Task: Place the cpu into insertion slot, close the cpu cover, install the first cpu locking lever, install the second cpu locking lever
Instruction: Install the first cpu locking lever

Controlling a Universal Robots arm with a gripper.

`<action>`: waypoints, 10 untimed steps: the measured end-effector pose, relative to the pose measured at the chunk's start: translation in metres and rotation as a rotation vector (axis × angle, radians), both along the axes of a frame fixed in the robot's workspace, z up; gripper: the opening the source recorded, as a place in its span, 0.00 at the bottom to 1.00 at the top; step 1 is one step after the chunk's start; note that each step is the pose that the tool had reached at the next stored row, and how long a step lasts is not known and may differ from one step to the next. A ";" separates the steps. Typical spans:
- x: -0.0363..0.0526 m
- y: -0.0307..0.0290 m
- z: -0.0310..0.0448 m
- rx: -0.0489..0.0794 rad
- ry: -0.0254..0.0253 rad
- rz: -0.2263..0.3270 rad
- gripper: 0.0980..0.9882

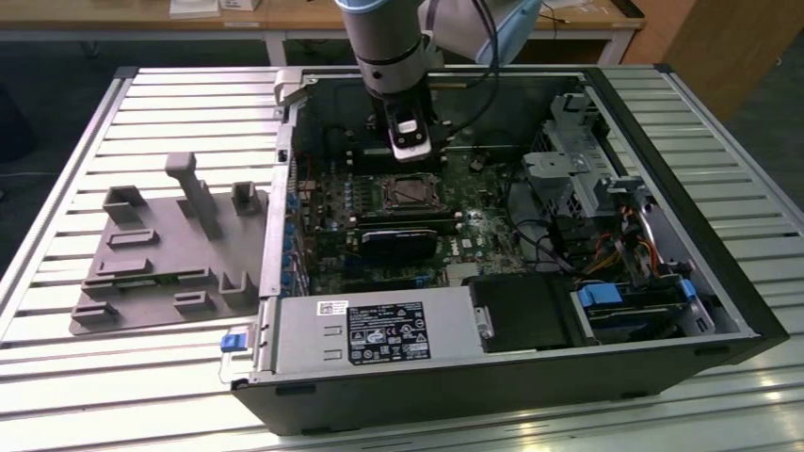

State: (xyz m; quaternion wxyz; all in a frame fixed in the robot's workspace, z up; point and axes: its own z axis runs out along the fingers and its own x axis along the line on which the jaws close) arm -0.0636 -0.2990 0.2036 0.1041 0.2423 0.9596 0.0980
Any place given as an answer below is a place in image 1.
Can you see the silver CPU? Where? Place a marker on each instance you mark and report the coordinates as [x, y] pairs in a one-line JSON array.
[[415, 192]]

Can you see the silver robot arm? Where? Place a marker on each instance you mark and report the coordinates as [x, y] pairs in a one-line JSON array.
[[383, 37]]

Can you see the CPU socket with pins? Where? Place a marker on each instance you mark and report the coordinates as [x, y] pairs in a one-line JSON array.
[[384, 207]]

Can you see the brass coloured tube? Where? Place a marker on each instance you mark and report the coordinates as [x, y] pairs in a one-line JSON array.
[[449, 86]]

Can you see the black RAM stick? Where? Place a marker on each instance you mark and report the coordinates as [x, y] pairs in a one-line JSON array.
[[408, 218]]

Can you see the black graphics card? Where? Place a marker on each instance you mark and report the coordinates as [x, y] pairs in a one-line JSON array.
[[399, 245]]

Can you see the green motherboard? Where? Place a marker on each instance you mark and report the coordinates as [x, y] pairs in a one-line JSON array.
[[489, 235]]

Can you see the silver metal drive cage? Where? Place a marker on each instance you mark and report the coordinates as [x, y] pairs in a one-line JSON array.
[[565, 165]]

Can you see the silver chipset heatsink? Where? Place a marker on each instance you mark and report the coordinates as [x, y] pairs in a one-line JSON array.
[[463, 273]]

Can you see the white box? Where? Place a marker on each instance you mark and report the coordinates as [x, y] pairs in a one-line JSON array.
[[195, 8]]

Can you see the grey parts rack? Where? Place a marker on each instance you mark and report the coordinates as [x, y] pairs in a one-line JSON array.
[[163, 263]]

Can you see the black drive bay box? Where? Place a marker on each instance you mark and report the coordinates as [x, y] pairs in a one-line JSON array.
[[528, 315]]

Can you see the grey power supply with label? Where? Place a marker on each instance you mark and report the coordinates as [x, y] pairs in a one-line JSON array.
[[301, 339]]

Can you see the wooden desk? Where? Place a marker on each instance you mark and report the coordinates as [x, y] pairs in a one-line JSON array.
[[93, 23]]

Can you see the green RAM stick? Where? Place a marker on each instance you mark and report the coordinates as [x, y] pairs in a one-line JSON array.
[[151, 282]]

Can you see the hard disk in blue carrier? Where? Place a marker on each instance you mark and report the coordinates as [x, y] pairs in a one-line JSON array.
[[600, 294]]

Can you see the blue case latch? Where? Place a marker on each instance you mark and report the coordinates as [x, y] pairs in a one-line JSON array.
[[233, 342]]

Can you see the wooden cabinet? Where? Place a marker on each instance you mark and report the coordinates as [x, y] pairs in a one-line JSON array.
[[723, 47]]

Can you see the black and grey PC case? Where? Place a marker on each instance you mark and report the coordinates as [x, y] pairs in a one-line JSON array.
[[376, 405]]

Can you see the black and white wrist camera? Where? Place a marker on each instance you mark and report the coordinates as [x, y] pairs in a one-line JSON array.
[[409, 136]]

